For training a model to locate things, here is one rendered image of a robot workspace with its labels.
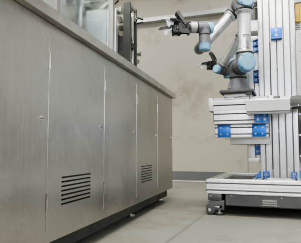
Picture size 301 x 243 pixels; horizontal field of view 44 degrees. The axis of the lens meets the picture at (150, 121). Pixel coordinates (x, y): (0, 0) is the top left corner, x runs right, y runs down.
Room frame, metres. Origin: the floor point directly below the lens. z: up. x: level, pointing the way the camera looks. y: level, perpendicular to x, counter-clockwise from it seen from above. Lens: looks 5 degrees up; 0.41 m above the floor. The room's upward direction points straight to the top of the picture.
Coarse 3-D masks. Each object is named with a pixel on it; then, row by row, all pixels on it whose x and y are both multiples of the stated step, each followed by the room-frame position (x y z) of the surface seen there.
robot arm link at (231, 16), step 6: (228, 12) 2.49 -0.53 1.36; (234, 12) 2.49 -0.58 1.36; (222, 18) 2.50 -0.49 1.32; (228, 18) 2.49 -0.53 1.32; (234, 18) 2.51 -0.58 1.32; (216, 24) 2.50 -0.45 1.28; (222, 24) 2.49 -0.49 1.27; (228, 24) 2.51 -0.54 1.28; (216, 30) 2.49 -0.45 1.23; (222, 30) 2.51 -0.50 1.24; (210, 36) 2.48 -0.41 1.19; (216, 36) 2.50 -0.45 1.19; (210, 42) 2.49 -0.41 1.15
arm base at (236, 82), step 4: (236, 76) 2.49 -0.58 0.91; (240, 76) 2.49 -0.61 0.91; (244, 76) 2.49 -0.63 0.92; (232, 80) 2.51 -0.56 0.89; (236, 80) 2.49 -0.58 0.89; (240, 80) 2.48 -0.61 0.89; (244, 80) 2.49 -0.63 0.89; (232, 84) 2.50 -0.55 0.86; (236, 84) 2.48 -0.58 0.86; (240, 84) 2.47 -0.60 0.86; (244, 84) 2.49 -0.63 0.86; (228, 88) 2.52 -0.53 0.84; (232, 88) 2.49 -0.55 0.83; (236, 88) 2.47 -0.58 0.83; (240, 88) 2.47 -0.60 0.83; (244, 88) 2.47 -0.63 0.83; (248, 88) 2.50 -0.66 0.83
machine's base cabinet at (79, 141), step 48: (0, 0) 1.02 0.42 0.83; (0, 48) 1.02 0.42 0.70; (48, 48) 1.27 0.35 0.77; (0, 96) 1.03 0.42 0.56; (48, 96) 1.27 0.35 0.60; (96, 96) 1.66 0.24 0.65; (144, 96) 2.38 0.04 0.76; (0, 144) 1.04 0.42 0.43; (48, 144) 1.28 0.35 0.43; (96, 144) 1.66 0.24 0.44; (144, 144) 2.38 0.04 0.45; (0, 192) 1.04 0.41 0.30; (48, 192) 1.28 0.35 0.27; (96, 192) 1.67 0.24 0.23; (144, 192) 2.38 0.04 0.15; (0, 240) 1.05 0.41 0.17; (48, 240) 1.29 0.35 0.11
